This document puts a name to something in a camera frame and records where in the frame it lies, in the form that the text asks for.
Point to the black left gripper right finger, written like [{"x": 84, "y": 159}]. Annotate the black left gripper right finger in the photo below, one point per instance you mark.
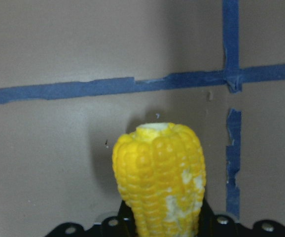
[{"x": 207, "y": 224}]

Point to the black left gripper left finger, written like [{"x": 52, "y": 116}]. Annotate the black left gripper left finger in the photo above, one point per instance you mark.
[{"x": 125, "y": 213}]

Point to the yellow corn cob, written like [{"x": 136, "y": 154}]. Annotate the yellow corn cob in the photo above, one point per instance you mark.
[{"x": 161, "y": 175}]

